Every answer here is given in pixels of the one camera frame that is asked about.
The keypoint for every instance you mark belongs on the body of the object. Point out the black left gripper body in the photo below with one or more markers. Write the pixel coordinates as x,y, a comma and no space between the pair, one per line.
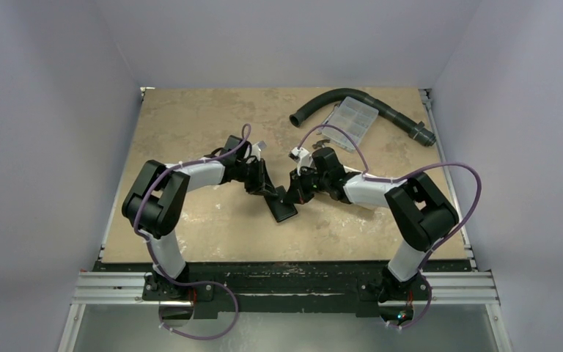
249,174

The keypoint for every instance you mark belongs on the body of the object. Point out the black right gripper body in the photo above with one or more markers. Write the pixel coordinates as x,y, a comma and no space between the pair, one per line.
296,186

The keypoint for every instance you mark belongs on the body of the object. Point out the black leather card holder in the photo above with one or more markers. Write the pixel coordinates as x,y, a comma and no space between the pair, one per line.
280,211

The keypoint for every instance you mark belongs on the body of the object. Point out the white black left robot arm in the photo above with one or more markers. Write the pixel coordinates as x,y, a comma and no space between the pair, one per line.
154,204

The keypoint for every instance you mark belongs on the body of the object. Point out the silver open-end wrench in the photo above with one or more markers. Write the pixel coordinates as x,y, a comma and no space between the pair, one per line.
326,121

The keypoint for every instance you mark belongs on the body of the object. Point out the clear plastic compartment box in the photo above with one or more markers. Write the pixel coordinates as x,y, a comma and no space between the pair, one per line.
350,123

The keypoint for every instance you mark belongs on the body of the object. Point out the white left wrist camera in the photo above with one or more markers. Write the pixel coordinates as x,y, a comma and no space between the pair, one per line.
258,148

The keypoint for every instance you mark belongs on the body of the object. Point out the small black-handled hammer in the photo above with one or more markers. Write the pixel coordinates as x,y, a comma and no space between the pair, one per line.
320,144

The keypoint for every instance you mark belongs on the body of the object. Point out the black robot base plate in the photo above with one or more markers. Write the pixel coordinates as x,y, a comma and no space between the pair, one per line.
348,286

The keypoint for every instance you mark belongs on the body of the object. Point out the aluminium frame rail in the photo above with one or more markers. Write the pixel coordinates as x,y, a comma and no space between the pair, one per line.
434,288

